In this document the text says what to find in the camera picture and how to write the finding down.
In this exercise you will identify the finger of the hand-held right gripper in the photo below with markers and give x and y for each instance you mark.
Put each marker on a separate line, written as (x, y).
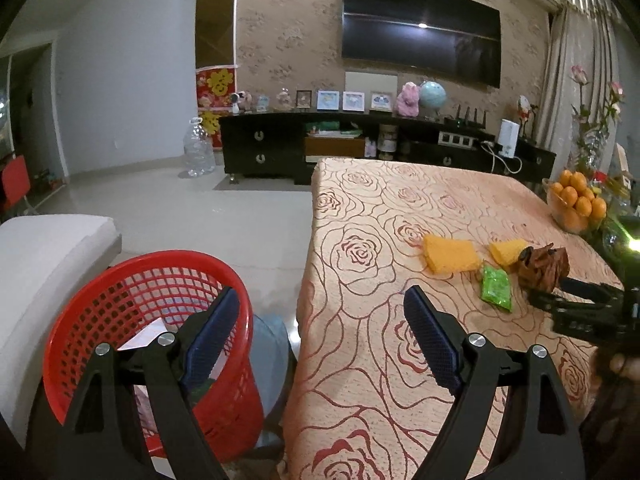
(555, 301)
(590, 288)

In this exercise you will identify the rose print tablecloth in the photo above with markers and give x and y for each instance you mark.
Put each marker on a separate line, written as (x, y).
(370, 310)

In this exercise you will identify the red and white figurine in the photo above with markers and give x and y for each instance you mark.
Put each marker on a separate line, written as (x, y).
(526, 110)

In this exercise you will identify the green and white box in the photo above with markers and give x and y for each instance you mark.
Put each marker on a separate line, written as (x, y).
(334, 130)

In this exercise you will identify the large yellow sponge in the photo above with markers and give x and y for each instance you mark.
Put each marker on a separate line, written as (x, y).
(450, 255)

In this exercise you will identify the white paper sheet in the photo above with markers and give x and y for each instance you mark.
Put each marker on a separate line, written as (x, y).
(147, 335)

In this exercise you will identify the light green packet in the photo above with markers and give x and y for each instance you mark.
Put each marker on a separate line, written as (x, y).
(495, 285)

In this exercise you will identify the artificial flowers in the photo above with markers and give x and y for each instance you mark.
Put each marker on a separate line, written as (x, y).
(592, 135)

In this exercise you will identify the small yellow sponge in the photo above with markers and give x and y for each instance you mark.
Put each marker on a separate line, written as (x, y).
(507, 252)

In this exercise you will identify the wooden drawer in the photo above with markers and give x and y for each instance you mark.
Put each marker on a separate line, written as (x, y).
(334, 147)

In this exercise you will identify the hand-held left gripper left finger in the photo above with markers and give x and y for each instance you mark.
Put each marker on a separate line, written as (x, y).
(210, 345)

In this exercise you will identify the red chair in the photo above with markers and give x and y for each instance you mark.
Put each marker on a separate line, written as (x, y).
(14, 182)

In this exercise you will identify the white cushioned bench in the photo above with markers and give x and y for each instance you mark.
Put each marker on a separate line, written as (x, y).
(50, 260)

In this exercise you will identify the pile of oranges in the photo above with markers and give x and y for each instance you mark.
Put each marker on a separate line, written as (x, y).
(577, 195)

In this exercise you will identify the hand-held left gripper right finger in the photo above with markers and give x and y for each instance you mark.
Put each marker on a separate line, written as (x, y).
(432, 340)

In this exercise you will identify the white power strip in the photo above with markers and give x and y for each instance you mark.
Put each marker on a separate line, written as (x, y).
(457, 138)

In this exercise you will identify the red and yellow wall poster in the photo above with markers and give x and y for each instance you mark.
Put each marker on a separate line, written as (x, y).
(215, 87)

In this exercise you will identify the white board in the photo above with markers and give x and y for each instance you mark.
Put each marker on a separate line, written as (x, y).
(370, 81)

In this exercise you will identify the glass dome figurine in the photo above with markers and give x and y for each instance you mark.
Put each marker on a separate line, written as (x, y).
(284, 100)

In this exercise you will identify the pink plush toy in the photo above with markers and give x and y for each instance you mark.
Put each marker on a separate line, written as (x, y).
(407, 102)

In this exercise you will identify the small glass jar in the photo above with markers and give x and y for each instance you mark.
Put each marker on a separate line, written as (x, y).
(263, 103)

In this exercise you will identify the small brown picture frame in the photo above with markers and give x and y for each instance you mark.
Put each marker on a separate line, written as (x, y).
(304, 99)

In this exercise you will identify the small plush toy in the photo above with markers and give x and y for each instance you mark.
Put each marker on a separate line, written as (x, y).
(243, 101)

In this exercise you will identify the white upright appliance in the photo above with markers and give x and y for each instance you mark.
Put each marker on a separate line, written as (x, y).
(508, 137)

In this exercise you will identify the red plastic mesh basket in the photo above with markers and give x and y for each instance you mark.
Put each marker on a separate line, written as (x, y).
(75, 320)

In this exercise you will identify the brown packet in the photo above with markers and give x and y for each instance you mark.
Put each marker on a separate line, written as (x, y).
(542, 265)

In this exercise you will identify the dark green packet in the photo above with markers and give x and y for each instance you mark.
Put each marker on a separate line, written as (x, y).
(206, 393)

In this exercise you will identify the pale pink wrapper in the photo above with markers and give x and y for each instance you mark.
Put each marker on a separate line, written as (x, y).
(144, 407)

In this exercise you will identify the black television cabinet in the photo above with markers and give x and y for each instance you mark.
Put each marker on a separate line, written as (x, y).
(265, 145)

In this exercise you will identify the large clear water bottle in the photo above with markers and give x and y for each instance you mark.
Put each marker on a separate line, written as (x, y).
(199, 152)

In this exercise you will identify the beige curtain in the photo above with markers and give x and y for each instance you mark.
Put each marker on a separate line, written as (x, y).
(562, 75)

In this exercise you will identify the glass fruit bowl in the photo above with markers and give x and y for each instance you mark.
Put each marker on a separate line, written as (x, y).
(572, 224)

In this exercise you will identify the light blue stool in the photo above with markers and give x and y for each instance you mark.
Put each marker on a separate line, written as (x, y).
(272, 360)

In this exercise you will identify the person's right hand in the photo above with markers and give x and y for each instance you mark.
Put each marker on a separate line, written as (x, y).
(625, 364)

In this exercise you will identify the black wall television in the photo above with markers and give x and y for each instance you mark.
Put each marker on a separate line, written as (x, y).
(420, 30)

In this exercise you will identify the light blue globe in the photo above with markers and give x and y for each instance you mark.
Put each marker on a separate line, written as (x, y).
(432, 96)

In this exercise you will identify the black router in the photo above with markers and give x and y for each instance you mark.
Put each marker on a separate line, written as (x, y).
(466, 121)

